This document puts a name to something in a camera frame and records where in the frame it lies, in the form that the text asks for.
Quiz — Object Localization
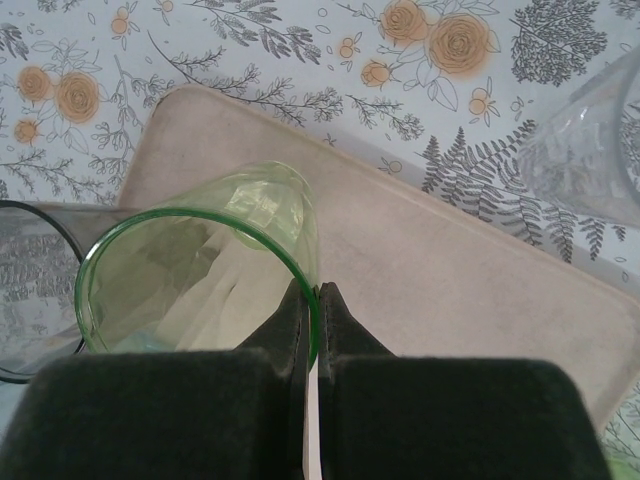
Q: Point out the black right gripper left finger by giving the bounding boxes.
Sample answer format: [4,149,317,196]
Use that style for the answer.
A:
[9,279,308,480]

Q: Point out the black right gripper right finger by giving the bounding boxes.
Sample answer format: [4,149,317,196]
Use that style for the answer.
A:
[317,282,614,480]

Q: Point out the pink rectangular tray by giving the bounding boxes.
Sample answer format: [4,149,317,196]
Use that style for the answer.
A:
[114,83,634,441]

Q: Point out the tall green plastic glass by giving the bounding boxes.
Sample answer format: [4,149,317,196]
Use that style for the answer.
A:
[73,160,321,376]

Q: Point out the grey plastic glass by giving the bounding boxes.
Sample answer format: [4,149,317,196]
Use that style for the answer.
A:
[0,199,146,385]

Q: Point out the clear tall plastic glass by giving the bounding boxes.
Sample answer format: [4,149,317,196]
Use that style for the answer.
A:
[517,52,640,226]

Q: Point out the floral tablecloth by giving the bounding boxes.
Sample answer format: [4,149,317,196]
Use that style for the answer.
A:
[0,0,640,480]

